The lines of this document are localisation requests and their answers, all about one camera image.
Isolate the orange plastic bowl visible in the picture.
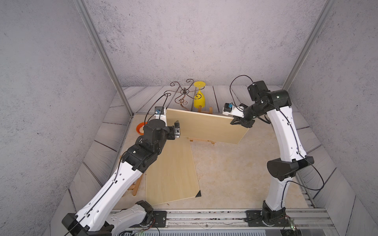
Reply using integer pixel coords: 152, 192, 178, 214
136, 122, 147, 135

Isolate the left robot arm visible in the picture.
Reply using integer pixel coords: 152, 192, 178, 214
62, 119, 180, 236

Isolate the metal frame post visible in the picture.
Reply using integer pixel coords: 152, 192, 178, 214
73, 0, 134, 117
282, 0, 336, 90

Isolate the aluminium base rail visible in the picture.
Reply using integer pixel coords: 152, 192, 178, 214
120, 208, 338, 236

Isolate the wrist white camera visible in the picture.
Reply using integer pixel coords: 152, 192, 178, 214
154, 106, 167, 125
222, 103, 244, 118

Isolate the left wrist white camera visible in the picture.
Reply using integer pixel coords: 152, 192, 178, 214
154, 106, 167, 125

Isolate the yellow plastic wine glass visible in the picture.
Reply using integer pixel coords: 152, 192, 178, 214
194, 81, 206, 109

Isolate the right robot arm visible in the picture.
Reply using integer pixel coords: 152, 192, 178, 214
222, 81, 314, 227

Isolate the wooden easel on left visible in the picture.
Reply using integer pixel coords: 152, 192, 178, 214
128, 175, 143, 196

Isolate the light wooden board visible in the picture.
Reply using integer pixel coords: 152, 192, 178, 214
166, 109, 248, 144
146, 137, 200, 206

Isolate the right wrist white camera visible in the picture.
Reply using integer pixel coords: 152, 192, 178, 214
222, 103, 244, 118

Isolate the left metal frame post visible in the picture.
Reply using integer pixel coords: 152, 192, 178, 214
73, 0, 134, 117

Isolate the dark metal hanger stand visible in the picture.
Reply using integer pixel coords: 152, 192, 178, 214
163, 79, 196, 111

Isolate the right metal frame post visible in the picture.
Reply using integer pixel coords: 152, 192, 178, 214
282, 0, 336, 90

